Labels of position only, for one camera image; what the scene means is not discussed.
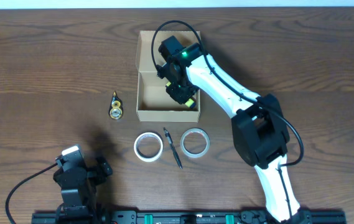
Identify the white tape roll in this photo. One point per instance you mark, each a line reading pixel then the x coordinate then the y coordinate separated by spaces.
pixel 148 147

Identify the clear tape roll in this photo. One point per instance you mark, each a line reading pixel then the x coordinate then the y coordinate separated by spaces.
pixel 195 143

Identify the black aluminium mounting rail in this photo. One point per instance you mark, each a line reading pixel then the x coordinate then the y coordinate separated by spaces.
pixel 246 216

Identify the cardboard box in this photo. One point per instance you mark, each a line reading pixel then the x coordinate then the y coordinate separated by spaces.
pixel 153 102

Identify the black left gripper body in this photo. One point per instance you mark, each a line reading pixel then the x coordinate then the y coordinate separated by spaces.
pixel 96 175

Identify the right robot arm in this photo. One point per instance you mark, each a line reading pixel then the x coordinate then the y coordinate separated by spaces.
pixel 260 132

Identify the black pen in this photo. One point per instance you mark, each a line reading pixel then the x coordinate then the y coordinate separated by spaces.
pixel 171 144

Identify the yellow highlighter marker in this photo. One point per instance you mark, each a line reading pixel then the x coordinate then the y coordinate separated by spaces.
pixel 190 103

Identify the yellow black correction tape dispenser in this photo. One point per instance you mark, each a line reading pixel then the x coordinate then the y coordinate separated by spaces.
pixel 116 107

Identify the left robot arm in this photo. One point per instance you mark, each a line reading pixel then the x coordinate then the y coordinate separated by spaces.
pixel 79 203

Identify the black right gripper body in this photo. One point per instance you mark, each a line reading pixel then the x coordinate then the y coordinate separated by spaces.
pixel 181 81

